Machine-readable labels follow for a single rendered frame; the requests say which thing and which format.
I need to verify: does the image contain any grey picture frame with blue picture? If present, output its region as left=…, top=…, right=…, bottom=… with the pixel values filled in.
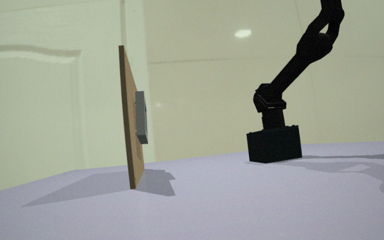
left=135, top=91, right=148, bottom=144

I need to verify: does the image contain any brown wooden board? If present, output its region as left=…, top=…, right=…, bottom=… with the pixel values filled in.
left=118, top=45, right=145, bottom=189

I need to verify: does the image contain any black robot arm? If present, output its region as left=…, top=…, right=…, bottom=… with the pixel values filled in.
left=253, top=0, right=345, bottom=130

